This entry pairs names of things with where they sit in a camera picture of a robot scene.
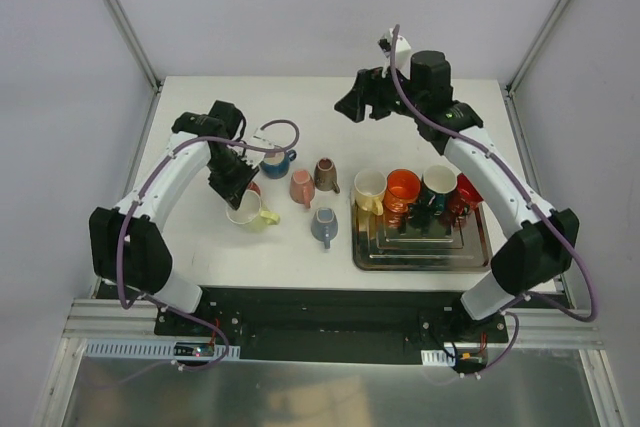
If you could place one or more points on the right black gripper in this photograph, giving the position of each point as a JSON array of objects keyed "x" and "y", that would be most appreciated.
[{"x": 373, "y": 95}]

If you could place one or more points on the grey-blue mug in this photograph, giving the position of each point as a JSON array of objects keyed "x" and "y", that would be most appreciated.
[{"x": 324, "y": 226}]

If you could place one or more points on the right white cable duct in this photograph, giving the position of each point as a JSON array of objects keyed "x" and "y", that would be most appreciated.
[{"x": 449, "y": 359}]

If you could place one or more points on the right aluminium frame post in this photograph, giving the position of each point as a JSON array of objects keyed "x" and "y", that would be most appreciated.
[{"x": 543, "y": 34}]

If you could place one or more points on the left white cable duct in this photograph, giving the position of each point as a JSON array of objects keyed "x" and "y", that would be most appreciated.
[{"x": 160, "y": 350}]

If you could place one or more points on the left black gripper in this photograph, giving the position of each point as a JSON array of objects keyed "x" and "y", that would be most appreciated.
[{"x": 231, "y": 183}]

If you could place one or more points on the steel baking tray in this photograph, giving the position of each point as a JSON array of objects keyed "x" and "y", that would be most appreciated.
[{"x": 420, "y": 241}]

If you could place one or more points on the red mug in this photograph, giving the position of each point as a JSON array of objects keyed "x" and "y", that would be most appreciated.
[{"x": 464, "y": 198}]

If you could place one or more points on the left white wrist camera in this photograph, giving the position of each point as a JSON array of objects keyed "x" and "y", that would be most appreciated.
[{"x": 258, "y": 146}]

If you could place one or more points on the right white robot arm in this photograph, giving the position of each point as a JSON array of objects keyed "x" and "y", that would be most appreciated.
[{"x": 540, "y": 239}]

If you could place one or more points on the yellow mug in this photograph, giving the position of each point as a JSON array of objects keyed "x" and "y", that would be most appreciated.
[{"x": 369, "y": 189}]

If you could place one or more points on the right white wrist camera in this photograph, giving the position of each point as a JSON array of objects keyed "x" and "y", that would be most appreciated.
[{"x": 402, "y": 51}]

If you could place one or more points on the left aluminium frame post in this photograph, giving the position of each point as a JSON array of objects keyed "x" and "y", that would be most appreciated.
[{"x": 132, "y": 42}]

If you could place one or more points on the bright orange mug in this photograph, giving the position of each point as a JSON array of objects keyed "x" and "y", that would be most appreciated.
[{"x": 403, "y": 190}]

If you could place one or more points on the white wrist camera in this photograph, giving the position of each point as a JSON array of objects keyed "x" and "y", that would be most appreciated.
[
  {"x": 258, "y": 146},
  {"x": 402, "y": 51}
]

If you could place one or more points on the small orange cup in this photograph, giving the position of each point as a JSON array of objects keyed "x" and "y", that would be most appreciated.
[{"x": 255, "y": 188}]

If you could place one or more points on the pale yellow-green mug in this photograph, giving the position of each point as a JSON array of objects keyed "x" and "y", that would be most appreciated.
[{"x": 252, "y": 215}]

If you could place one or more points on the dark green mug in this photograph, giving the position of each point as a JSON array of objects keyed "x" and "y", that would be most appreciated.
[{"x": 438, "y": 182}]

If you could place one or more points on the brown striped mug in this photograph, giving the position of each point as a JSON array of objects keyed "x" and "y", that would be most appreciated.
[{"x": 325, "y": 176}]

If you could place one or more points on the white cable duct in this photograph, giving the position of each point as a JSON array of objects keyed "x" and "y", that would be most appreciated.
[
  {"x": 449, "y": 359},
  {"x": 160, "y": 350}
]

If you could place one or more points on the aluminium frame post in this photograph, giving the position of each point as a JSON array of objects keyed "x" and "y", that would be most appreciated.
[
  {"x": 543, "y": 34},
  {"x": 132, "y": 42}
]

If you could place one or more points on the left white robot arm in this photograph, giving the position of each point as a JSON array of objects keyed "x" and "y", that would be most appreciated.
[{"x": 126, "y": 240}]

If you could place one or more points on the pink mug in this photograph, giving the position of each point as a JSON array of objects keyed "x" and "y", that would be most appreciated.
[{"x": 302, "y": 188}]

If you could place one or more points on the blue ribbed mug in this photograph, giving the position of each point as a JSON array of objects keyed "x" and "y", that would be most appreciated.
[{"x": 276, "y": 165}]

